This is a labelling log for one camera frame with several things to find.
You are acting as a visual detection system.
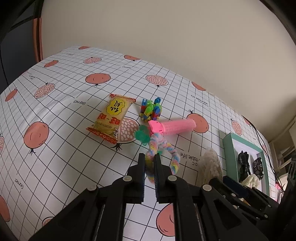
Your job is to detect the cream knitted scrunchie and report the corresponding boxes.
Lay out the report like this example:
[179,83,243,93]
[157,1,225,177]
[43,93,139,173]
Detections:
[196,148,222,187]

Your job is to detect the pastel braided hair scrunchie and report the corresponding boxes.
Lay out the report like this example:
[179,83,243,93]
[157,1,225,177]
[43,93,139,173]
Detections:
[145,133,181,184]

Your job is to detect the yellow snack cracker packet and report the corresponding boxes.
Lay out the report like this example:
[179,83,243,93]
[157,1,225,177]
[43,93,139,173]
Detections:
[86,93,136,144]

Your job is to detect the green translucent plastic figure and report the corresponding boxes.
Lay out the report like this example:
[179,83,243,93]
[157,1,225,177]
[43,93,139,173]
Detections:
[134,125,151,146]

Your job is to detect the pink hair roller clip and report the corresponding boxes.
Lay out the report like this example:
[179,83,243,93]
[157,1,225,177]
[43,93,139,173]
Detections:
[148,118,196,136]

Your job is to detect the colourful building block toy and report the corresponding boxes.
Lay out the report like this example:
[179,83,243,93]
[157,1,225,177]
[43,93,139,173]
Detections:
[139,97,162,121]

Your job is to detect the black monster figurine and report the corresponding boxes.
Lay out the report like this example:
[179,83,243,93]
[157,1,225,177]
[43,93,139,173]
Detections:
[238,151,251,183]

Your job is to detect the black toy car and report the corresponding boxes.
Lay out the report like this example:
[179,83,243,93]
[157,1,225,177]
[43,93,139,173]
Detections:
[252,157,264,181]

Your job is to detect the teal white storage box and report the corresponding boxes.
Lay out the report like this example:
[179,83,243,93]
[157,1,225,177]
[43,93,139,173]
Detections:
[223,133,270,195]

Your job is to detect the white shelf furniture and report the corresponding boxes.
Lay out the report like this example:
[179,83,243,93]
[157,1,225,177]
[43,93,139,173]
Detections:
[268,118,295,184]

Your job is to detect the fruit pattern grid tablecloth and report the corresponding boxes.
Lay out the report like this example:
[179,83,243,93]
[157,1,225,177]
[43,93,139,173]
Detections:
[1,46,276,240]

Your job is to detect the black cable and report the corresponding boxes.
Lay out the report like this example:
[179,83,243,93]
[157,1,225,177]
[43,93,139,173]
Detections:
[241,115,286,190]

